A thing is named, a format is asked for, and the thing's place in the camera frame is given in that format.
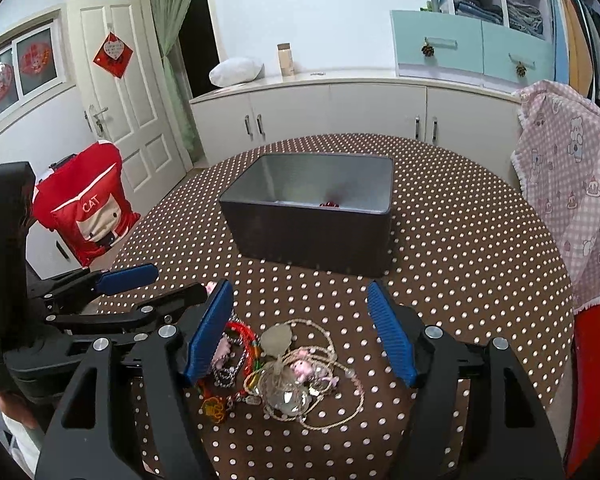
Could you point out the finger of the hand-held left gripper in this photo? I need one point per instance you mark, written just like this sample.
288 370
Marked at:
170 300
130 275

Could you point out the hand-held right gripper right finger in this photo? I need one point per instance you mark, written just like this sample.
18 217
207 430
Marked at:
390 335

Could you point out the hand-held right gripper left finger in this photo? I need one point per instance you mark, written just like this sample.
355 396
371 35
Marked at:
210 335

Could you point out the pink plush charm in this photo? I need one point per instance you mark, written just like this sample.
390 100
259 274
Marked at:
222 350

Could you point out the pink pig charm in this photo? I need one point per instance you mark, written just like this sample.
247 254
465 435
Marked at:
300 369

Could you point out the clear crystal pendant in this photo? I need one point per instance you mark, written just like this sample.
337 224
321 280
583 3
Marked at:
285 397

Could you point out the dark grey metal box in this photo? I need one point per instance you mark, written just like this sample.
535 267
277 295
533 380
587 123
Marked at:
305 240

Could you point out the person's left forearm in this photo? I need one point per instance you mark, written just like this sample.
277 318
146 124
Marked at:
22 440

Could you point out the red cat bag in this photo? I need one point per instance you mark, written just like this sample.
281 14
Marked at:
80 195

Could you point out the brown polka dot tablecloth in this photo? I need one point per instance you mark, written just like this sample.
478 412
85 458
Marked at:
455 260

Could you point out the small red bead ornament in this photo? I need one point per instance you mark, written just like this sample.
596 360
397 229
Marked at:
328 204

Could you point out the white panel door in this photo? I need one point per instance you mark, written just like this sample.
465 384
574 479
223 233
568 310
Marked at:
130 110

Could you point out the white framed window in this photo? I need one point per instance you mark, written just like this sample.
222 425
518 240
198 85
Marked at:
30 85

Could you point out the green curtain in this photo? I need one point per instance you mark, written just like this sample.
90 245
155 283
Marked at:
172 70

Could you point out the plain red chair cover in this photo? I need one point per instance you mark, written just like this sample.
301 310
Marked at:
595 385

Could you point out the red diamond door ornament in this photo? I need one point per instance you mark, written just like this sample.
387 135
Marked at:
112 55

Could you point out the white pillow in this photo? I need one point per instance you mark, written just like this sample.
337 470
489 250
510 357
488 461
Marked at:
236 71

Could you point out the pink patterned chair cover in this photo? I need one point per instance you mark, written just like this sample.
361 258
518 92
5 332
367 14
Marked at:
565 185

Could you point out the white low cabinet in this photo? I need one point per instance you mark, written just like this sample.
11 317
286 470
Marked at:
340 105

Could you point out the beige bottle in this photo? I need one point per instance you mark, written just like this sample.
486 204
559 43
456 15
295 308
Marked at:
285 60

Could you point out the teal drawer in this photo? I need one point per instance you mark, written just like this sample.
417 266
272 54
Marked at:
500 55
455 60

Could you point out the pinecone drawer ornament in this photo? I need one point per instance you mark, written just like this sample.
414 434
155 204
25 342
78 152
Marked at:
427 50
520 70

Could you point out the stack of folded jeans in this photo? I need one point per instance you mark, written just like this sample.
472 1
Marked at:
477 7
525 19

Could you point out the row of hanging clothes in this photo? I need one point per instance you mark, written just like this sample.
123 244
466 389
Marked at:
575 40

